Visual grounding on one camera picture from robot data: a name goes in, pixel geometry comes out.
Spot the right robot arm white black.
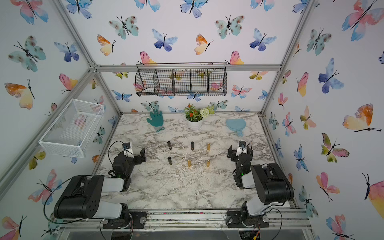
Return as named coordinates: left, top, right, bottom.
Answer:
left=228, top=146, right=294, bottom=227

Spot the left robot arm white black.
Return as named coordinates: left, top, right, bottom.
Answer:
left=54, top=148, right=147, bottom=230

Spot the light blue dustpan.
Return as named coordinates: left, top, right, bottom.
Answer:
left=226, top=119, right=246, bottom=137

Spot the green hand-shaped brush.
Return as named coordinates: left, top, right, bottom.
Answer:
left=147, top=110, right=165, bottom=133

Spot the potted artificial plant white pot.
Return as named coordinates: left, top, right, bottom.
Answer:
left=185, top=104, right=215, bottom=131

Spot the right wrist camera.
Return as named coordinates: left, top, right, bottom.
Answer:
left=236, top=141, right=248, bottom=156

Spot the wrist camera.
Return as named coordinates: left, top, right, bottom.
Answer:
left=122, top=143, right=134, bottom=155
left=236, top=141, right=248, bottom=156

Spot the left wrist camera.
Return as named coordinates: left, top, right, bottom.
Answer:
left=122, top=143, right=134, bottom=155

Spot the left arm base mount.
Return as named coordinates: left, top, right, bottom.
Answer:
left=102, top=211, right=148, bottom=230

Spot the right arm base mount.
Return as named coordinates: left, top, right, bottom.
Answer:
left=225, top=209, right=269, bottom=229

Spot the white mesh wall basket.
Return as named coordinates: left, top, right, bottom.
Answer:
left=39, top=99, right=105, bottom=158

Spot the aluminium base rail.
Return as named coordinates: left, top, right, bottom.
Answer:
left=59, top=209, right=313, bottom=232

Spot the black wire wall basket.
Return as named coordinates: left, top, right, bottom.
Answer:
left=134, top=62, right=228, bottom=97

